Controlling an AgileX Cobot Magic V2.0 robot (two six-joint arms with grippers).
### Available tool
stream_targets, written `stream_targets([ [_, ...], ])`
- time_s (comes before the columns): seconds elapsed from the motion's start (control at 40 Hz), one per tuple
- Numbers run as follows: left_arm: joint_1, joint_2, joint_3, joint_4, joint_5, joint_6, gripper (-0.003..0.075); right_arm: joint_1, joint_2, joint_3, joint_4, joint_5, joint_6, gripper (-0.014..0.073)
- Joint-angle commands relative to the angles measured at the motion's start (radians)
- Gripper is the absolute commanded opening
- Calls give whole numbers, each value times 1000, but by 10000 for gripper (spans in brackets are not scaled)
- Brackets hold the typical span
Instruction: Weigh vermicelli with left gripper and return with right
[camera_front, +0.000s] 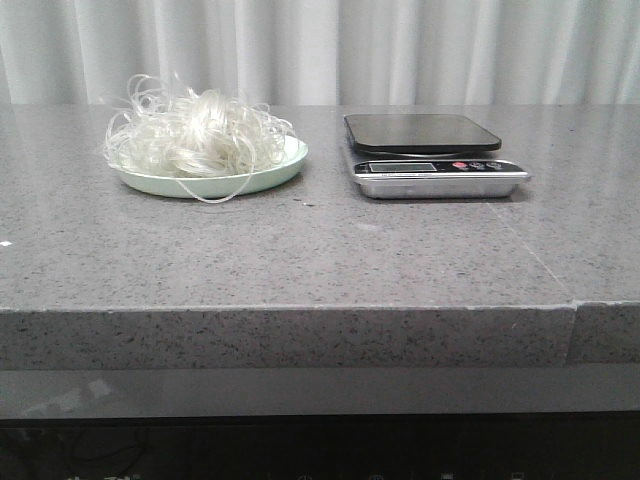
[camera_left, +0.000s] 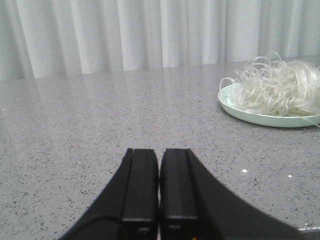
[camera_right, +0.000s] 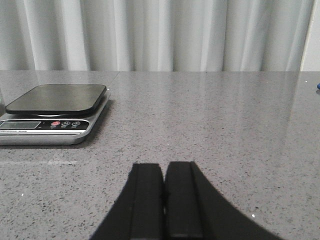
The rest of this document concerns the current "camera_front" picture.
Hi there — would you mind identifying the white vermicelli noodle bundle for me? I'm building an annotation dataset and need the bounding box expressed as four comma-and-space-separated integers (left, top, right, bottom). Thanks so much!
102, 73, 297, 204

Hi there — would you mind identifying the digital kitchen scale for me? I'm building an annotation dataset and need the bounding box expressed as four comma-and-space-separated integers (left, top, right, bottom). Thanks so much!
344, 113, 530, 200

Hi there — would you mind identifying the pale green round plate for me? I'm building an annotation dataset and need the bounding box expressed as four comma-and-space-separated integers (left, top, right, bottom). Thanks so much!
115, 136, 308, 201

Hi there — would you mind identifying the white pleated curtain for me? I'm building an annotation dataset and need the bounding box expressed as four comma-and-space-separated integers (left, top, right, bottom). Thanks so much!
1, 1, 639, 105

